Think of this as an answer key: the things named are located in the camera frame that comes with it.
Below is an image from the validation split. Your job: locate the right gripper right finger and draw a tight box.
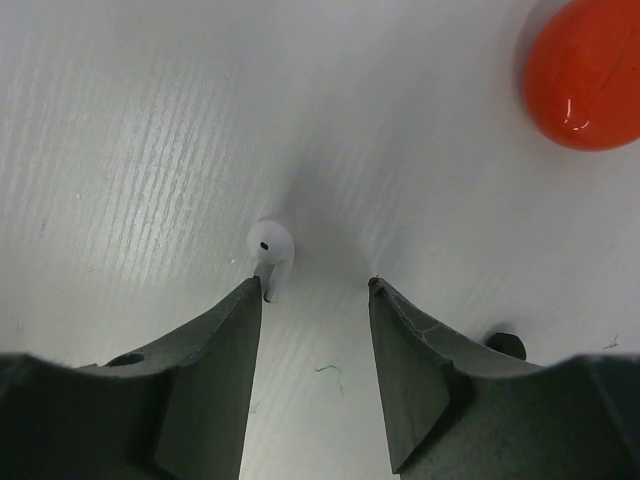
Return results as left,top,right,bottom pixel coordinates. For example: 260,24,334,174
369,277,639,479

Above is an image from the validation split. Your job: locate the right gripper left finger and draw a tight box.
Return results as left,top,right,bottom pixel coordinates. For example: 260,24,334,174
1,278,262,479

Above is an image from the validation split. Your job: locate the white earbud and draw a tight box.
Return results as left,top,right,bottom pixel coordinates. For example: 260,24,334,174
247,219,295,303

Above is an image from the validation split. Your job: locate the black earbud upper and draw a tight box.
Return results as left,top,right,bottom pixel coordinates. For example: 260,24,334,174
484,332,527,361

